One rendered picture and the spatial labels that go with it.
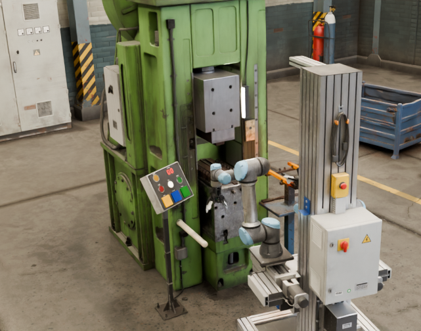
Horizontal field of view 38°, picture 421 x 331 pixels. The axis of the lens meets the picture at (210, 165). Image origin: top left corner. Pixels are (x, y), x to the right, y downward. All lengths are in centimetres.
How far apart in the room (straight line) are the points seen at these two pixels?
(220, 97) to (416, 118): 424
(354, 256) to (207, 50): 195
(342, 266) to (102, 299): 232
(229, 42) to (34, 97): 534
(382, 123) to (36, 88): 505
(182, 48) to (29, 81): 527
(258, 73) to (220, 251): 145
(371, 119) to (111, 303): 453
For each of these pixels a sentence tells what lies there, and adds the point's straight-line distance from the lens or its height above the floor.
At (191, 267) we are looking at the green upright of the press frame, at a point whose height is 18.
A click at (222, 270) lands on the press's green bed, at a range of 498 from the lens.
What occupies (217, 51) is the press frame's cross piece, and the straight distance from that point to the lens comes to 459.
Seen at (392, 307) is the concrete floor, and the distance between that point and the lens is 500.
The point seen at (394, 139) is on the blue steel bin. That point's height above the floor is 24.
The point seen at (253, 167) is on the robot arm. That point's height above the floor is 143.
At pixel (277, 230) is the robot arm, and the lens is 382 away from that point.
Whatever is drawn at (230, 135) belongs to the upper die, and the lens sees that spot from 463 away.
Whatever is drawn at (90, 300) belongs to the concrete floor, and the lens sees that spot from 513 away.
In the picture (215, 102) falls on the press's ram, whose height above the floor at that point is 158.
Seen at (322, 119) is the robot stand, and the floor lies 179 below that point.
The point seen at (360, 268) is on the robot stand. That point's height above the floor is 95.
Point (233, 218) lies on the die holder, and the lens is 481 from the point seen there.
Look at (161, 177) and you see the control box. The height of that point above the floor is 115.
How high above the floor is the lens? 272
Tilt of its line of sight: 21 degrees down
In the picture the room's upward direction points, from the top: 2 degrees counter-clockwise
